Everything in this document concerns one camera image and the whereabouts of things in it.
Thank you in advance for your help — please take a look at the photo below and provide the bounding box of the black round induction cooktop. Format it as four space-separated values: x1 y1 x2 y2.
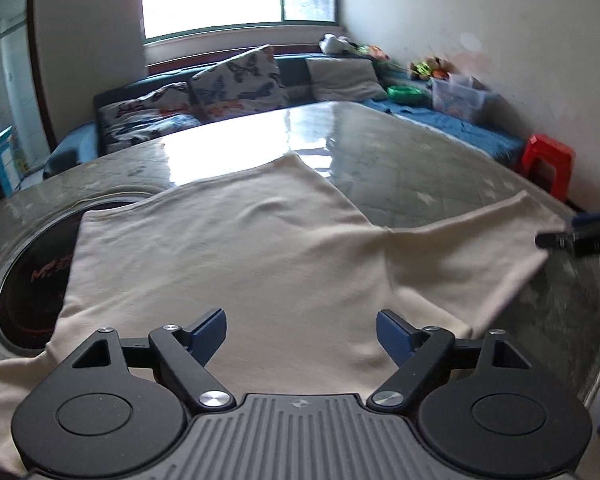
0 193 146 356

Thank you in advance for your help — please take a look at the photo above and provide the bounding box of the plush toys pile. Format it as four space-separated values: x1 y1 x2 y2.
407 56 453 81

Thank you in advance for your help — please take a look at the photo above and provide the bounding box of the flat butterfly pillow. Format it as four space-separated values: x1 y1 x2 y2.
98 82 202 154

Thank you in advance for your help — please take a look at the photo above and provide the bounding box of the upright butterfly pillow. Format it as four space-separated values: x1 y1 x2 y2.
189 44 289 122

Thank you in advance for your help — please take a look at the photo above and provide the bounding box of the panda plush toy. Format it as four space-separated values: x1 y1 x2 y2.
318 34 358 55

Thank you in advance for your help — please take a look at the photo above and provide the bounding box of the clear plastic storage box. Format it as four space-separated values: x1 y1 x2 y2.
432 74 498 124

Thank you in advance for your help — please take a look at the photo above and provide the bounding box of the grey cushion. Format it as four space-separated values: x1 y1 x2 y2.
306 58 388 102

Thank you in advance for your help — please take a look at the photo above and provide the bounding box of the blue corner sofa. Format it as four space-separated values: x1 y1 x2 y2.
43 46 524 178

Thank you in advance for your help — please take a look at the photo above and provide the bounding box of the red plastic stool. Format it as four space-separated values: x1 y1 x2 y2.
517 133 576 203

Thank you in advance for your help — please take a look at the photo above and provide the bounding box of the blue small cabinet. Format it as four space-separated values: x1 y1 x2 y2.
0 127 22 196

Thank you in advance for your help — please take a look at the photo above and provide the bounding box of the green plastic bowl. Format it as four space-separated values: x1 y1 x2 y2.
387 86 428 106

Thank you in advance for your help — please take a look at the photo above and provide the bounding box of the cream sweatshirt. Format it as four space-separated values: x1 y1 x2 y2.
0 155 564 474

